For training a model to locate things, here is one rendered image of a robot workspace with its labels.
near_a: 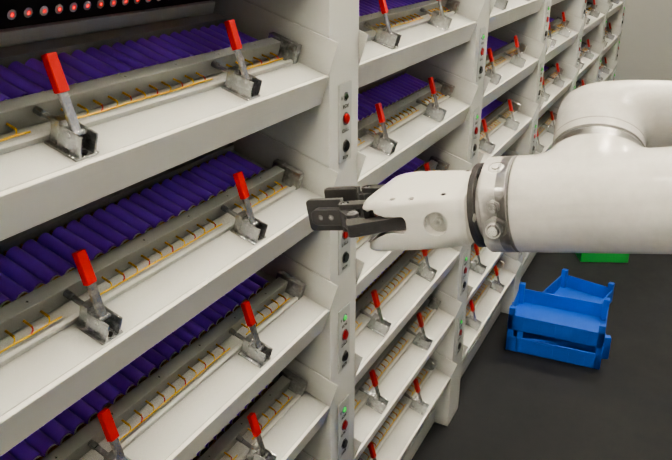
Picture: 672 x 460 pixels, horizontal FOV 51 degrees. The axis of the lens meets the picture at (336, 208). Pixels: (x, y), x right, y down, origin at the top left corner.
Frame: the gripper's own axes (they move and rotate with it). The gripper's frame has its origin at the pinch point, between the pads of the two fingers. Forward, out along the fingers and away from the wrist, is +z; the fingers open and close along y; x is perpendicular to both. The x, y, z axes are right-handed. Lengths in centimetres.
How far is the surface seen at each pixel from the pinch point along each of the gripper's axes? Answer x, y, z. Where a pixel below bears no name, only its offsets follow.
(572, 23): -7, 240, 22
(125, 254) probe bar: -2.9, -5.9, 24.7
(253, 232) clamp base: -7.0, 11.1, 19.9
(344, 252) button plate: -19.7, 34.4, 21.2
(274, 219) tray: -7.8, 18.2, 21.5
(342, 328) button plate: -33, 34, 24
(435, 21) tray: 12, 81, 18
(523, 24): 1, 170, 23
